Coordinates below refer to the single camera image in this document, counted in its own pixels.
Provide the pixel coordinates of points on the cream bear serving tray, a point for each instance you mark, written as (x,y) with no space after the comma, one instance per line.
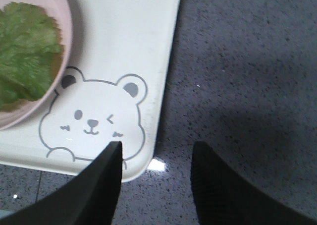
(111,90)

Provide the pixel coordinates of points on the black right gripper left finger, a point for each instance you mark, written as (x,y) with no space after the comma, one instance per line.
(88,199)

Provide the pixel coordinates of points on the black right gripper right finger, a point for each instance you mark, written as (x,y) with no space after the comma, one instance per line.
(223,197)

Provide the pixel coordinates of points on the pink round plate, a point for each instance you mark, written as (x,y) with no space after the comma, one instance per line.
(60,11)

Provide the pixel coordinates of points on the grey stone countertop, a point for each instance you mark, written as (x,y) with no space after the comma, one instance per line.
(243,78)

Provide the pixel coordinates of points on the green lettuce leaf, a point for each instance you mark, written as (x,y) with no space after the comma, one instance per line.
(30,44)

